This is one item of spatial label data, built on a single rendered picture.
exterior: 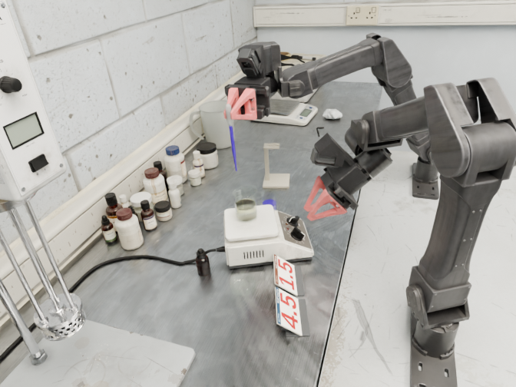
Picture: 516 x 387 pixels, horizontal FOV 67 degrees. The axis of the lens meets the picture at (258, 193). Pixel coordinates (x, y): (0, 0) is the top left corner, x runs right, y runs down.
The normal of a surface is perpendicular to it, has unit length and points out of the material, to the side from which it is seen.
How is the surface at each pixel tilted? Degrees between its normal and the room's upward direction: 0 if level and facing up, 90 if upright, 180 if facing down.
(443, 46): 90
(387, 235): 0
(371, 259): 0
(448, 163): 90
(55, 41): 90
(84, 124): 90
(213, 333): 0
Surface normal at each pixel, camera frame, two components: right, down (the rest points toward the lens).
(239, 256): 0.10, 0.52
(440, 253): -0.97, 0.14
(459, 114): 0.07, -0.40
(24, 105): 0.95, 0.12
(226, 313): -0.06, -0.85
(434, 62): -0.32, 0.51
